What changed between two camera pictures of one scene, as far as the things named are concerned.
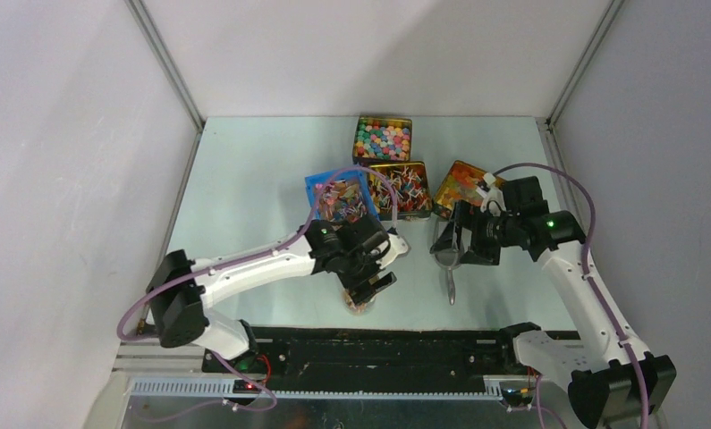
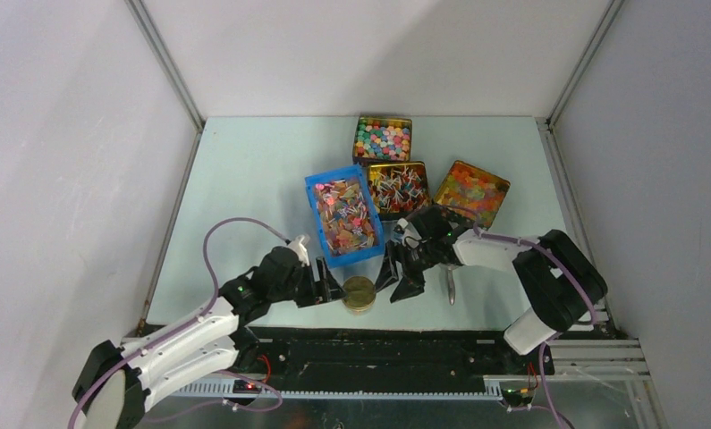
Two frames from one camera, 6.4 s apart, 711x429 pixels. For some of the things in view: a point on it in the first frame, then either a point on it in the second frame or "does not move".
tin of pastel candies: [380, 139] does not move
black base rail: [445, 353] does not move
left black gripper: [364, 291] -> [330, 288]
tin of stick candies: [410, 182] does not move
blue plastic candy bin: [342, 196] does not move
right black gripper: [469, 216] -> [408, 287]
